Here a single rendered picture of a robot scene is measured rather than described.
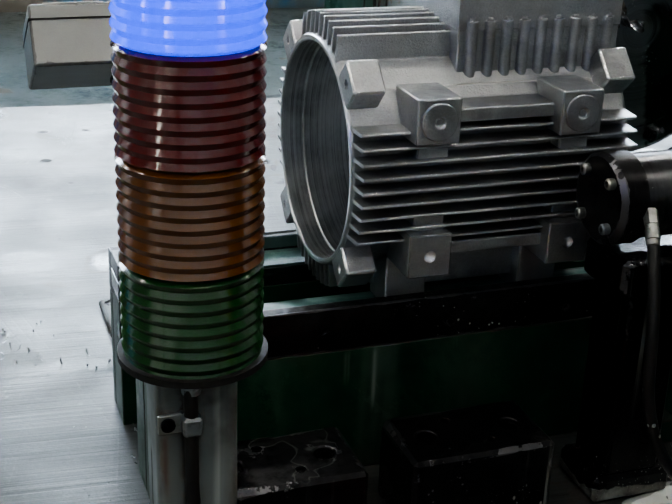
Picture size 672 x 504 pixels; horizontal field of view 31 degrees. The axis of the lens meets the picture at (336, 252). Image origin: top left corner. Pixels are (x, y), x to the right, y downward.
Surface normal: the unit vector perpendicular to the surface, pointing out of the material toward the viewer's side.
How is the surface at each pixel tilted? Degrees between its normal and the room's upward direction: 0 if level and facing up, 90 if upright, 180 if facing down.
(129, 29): 65
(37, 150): 0
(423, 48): 88
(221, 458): 90
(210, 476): 90
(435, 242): 90
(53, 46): 60
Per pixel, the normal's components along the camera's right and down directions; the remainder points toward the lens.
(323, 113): 0.32, 0.40
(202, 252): 0.25, -0.04
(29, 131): 0.04, -0.92
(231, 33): 0.58, -0.09
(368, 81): 0.25, -0.39
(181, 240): 0.02, -0.04
